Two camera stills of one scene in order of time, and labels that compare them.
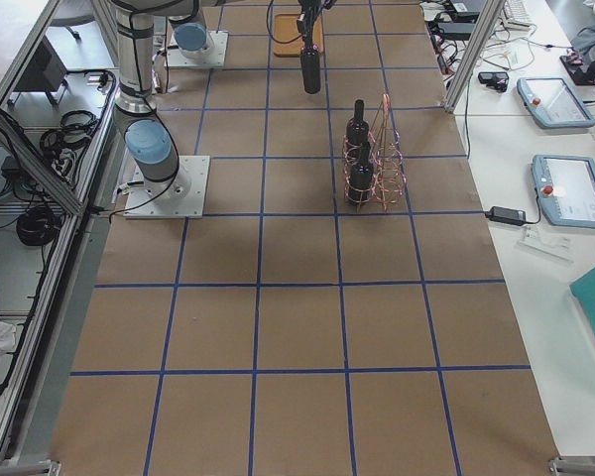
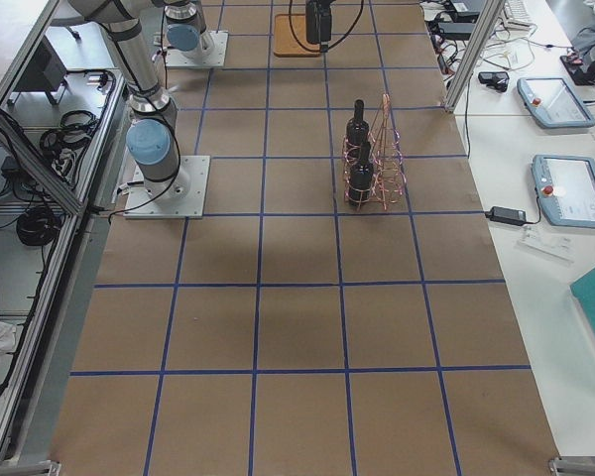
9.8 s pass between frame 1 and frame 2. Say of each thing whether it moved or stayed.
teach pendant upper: stayed
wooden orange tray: stayed
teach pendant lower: stayed
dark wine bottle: moved
